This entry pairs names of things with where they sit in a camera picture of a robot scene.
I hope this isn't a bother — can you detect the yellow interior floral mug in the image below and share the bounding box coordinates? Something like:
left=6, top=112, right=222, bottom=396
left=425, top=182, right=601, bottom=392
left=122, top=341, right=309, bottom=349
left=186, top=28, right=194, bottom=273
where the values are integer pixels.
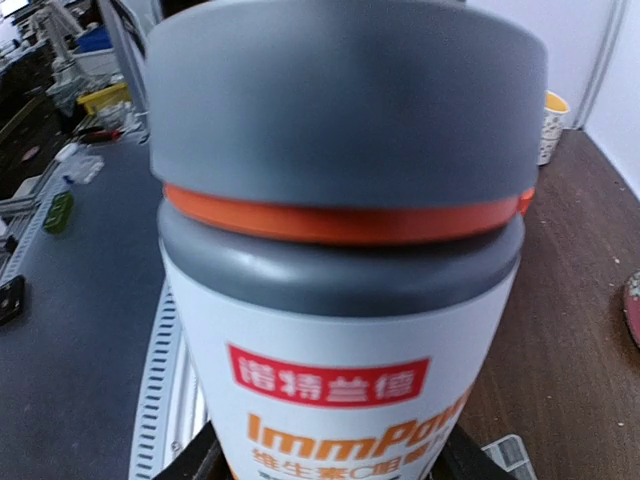
left=537, top=91, right=570, bottom=166

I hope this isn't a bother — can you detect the left aluminium frame post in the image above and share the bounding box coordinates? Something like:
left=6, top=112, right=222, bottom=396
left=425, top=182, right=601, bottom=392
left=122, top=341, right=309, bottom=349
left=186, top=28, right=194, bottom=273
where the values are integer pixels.
left=571, top=0, right=630, bottom=130

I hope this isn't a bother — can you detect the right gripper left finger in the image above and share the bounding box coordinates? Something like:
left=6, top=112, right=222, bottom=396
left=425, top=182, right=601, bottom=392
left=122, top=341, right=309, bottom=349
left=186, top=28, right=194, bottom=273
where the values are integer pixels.
left=154, top=422, right=225, bottom=480

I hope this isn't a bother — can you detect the red floral plate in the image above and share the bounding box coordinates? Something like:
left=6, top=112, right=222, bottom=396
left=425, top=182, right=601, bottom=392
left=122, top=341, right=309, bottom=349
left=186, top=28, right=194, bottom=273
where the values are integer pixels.
left=623, top=271, right=640, bottom=349

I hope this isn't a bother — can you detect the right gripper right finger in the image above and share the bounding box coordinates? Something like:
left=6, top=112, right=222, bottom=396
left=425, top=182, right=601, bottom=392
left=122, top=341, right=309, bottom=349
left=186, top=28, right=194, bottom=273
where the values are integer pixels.
left=432, top=424, right=500, bottom=480

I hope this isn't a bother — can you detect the clear plastic pill organizer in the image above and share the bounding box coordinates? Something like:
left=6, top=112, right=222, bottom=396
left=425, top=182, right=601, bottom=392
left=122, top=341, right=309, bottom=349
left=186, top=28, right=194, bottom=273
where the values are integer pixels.
left=481, top=434, right=537, bottom=480

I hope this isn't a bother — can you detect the grey lid pill bottle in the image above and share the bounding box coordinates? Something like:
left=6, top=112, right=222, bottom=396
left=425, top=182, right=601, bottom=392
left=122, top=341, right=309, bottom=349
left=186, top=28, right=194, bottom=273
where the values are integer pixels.
left=146, top=1, right=547, bottom=479

